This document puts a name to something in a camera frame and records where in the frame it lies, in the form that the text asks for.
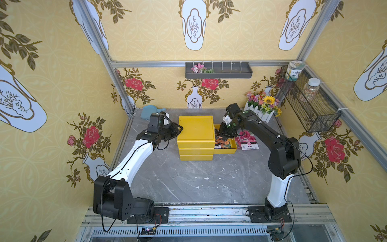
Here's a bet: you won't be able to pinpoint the black wire mesh basket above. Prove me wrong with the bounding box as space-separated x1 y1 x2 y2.
278 66 342 133

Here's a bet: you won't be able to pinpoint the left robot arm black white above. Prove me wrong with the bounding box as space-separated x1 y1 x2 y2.
93 122 183 222

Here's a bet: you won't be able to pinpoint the yellow drawer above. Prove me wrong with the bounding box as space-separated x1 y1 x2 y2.
214 124 237 154

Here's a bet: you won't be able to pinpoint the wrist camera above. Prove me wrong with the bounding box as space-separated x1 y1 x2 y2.
223 103 242 125
147 112 169 133

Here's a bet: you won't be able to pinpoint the light blue plastic scoop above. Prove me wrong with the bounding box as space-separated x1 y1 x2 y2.
141 105 166 120

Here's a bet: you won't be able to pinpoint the glass jar patterned lid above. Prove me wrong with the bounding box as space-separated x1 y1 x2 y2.
285 60 305 81

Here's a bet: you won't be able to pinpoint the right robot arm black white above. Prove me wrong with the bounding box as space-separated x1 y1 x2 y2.
218 103 301 220

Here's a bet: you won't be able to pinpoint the orange flower seed bag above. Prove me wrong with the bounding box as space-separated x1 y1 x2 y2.
215 137 231 149

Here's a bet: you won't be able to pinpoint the yellow three-drawer cabinet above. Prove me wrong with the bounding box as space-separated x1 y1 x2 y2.
177 116 215 161

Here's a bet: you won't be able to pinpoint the pink rose seed bag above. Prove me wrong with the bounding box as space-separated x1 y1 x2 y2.
235 130 257 146
240 142 259 151

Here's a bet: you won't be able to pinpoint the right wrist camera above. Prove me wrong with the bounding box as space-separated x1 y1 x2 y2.
223 103 242 125

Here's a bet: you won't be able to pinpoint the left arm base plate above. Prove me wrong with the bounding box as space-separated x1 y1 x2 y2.
127 207 169 225

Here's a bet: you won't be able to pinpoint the clear jar white lid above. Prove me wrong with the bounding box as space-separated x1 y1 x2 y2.
300 78 320 102

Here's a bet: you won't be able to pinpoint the flower box white fence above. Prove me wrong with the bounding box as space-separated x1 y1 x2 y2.
244 90 282 123

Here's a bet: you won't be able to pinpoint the small circuit board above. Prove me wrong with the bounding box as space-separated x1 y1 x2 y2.
141 227 157 236

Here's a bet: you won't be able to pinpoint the grey wall tray shelf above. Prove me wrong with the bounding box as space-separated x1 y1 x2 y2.
185 61 253 79

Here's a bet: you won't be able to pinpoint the pink artificial flowers in tray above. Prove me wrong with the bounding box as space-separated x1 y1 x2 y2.
191 63 214 74

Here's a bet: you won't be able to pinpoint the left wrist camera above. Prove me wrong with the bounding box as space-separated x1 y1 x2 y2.
147 112 169 133

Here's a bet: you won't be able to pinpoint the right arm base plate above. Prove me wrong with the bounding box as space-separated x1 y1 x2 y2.
246 205 292 223

